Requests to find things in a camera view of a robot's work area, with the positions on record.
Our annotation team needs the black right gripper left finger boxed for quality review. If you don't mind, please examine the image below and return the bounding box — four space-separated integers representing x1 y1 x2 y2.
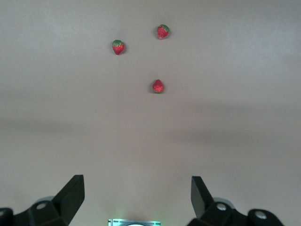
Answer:
13 174 85 226

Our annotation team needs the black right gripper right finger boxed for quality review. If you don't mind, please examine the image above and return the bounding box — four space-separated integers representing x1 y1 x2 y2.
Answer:
188 176 250 226

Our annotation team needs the red toy strawberry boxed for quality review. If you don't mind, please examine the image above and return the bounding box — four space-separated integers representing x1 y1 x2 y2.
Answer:
111 39 125 56
157 24 170 40
151 79 165 95

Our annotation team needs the brown paper table cover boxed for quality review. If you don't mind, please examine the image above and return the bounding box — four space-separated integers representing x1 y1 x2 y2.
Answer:
0 0 301 226

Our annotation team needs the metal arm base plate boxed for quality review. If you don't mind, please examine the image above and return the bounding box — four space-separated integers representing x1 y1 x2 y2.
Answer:
107 218 161 226

